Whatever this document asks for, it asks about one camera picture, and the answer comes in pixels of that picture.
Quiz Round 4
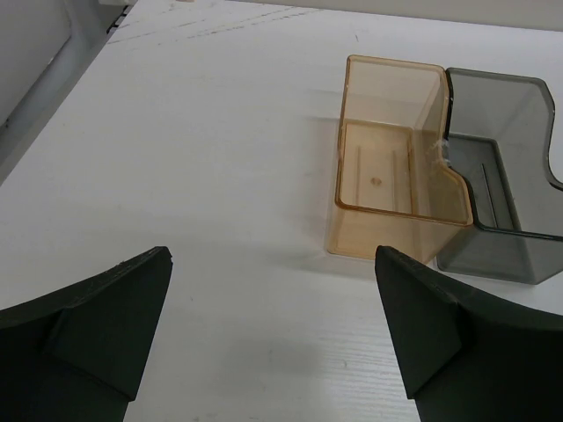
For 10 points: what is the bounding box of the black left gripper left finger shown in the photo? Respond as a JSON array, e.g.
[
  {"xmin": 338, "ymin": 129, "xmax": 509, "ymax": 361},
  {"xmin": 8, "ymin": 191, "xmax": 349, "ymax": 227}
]
[{"xmin": 1, "ymin": 246, "xmax": 172, "ymax": 421}]

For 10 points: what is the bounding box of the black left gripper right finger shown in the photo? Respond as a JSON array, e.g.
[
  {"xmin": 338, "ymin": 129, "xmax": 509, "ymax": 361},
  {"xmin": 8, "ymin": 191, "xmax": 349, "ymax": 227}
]
[{"xmin": 375, "ymin": 246, "xmax": 562, "ymax": 421}]

